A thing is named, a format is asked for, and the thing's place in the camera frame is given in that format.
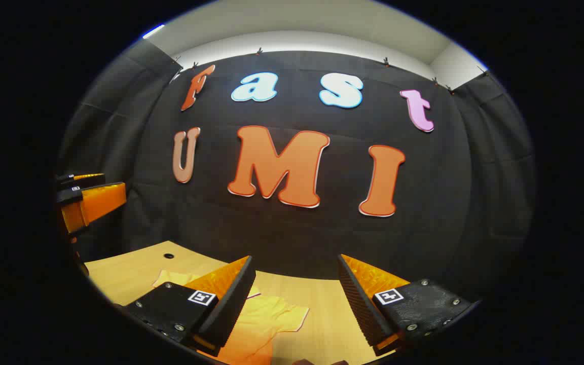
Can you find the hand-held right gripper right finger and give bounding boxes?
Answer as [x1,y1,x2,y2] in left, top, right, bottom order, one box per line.
[337,253,476,356]

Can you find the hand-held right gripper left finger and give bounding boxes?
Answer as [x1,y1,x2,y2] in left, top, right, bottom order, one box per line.
[122,255,257,357]

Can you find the orange T-shirt with striped collar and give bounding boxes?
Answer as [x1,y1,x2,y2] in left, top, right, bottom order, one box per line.
[153,270,311,365]

